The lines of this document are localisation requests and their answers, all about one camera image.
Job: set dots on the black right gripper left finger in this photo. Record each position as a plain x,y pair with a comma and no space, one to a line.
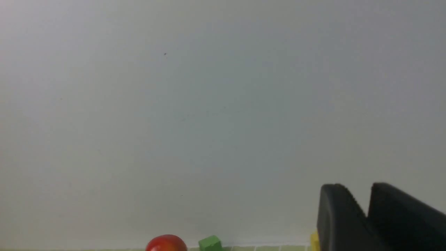
341,223

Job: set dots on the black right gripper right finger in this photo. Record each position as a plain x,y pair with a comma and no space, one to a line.
404,222

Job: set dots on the yellow cube block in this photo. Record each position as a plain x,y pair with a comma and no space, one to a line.
314,242

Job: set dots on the green cube block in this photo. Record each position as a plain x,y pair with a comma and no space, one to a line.
211,243

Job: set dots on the red tomato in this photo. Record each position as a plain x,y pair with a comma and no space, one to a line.
166,243

